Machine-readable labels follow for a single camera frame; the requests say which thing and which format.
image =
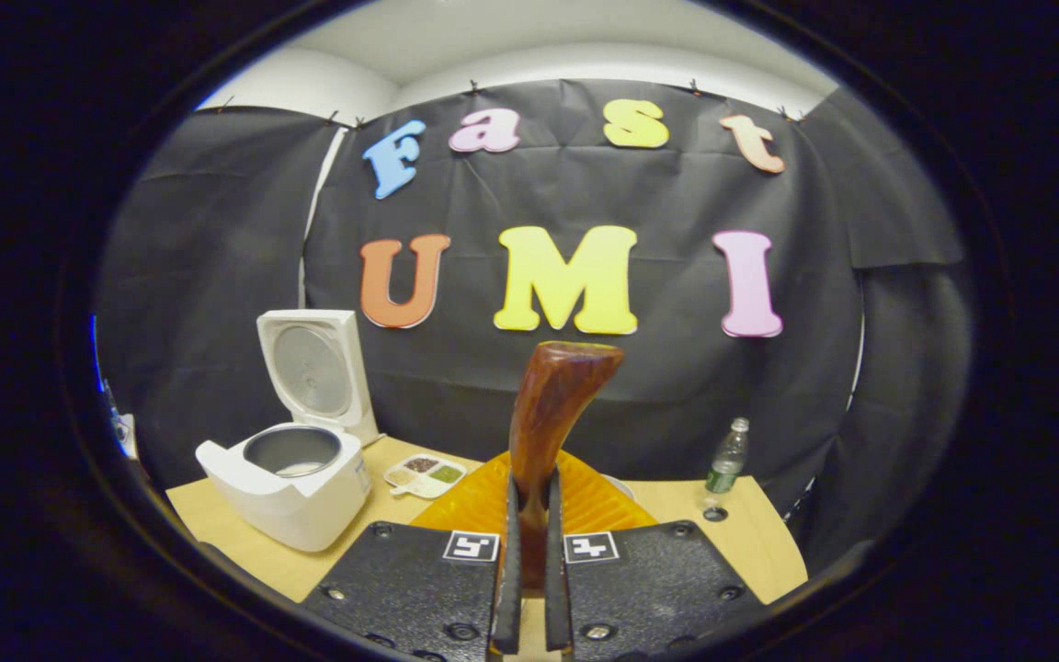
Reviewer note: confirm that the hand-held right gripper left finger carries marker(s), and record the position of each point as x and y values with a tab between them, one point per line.
419	588

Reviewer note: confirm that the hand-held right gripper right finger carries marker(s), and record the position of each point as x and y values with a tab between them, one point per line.
649	588

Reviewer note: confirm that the white rice cooker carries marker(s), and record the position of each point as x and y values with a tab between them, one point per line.
290	501

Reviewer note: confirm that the brown wooden spoon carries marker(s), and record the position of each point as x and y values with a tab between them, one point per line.
552	405

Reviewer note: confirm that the white round plate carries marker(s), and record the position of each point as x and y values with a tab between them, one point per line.
623	487

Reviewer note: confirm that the white divided seasoning tray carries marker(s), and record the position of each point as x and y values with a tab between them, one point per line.
424	475

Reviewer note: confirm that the clear plastic water bottle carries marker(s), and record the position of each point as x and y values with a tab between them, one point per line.
725	464

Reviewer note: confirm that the black backdrop cloth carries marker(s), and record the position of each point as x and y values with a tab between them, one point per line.
658	386

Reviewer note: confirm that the white object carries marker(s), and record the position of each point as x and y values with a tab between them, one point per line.
122	428

